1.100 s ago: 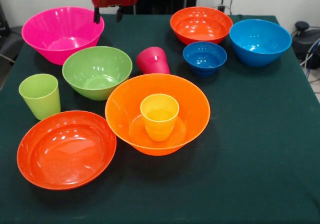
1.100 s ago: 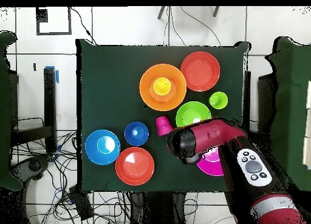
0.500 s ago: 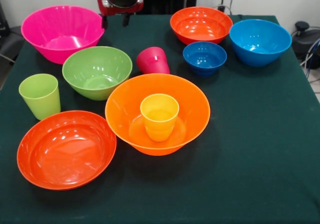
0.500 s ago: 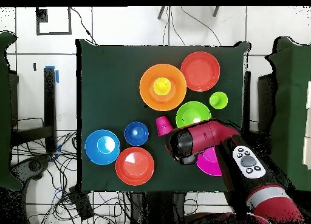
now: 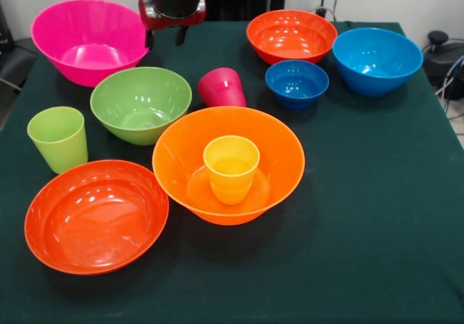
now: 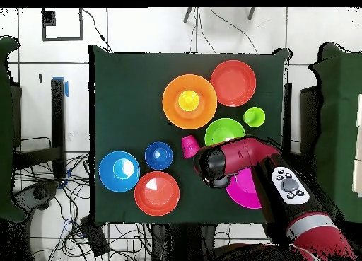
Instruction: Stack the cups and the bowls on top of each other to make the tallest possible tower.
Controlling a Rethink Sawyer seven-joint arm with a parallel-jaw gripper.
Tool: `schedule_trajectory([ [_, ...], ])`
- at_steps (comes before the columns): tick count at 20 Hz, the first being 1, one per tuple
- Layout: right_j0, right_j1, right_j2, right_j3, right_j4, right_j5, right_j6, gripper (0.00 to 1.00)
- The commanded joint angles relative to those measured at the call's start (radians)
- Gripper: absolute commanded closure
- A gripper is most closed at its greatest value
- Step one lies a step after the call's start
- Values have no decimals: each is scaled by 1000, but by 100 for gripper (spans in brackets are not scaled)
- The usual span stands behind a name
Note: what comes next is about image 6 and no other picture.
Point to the black metal stand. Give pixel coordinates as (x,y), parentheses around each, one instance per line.
(58,125)

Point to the white box stack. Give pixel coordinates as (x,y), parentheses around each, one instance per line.
(358,173)

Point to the light green cup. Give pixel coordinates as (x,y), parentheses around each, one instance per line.
(254,116)

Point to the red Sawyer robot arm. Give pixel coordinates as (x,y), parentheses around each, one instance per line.
(246,153)

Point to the green clothed side table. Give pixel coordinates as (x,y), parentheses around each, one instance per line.
(336,116)
(5,130)

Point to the large pink bowl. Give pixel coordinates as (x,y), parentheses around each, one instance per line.
(243,193)

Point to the blue tape strip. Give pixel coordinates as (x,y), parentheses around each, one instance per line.
(66,89)

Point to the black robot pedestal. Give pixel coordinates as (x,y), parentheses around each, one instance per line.
(181,244)

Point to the grey tripod leg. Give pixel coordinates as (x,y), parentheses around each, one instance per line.
(251,13)
(188,15)

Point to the red-orange bowl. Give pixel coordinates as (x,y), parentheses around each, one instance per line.
(233,82)
(157,193)

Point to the black pedestal foot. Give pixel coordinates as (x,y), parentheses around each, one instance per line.
(39,193)

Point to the raspberry red cup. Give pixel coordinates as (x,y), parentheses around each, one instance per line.
(189,146)

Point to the small dark blue bowl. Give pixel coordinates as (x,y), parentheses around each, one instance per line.
(158,155)

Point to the yellow cup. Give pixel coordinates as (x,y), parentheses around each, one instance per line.
(189,100)

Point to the large orange bowl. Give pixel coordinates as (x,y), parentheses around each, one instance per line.
(172,108)

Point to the green bowl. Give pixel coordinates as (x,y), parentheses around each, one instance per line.
(220,130)

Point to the dark green table cloth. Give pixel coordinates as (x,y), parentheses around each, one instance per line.
(118,102)

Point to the black square floor frame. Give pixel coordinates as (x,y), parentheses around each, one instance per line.
(81,23)

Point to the light blue bowl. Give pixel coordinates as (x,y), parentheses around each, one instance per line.
(119,171)

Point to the black power brick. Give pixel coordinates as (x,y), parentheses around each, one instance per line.
(94,238)

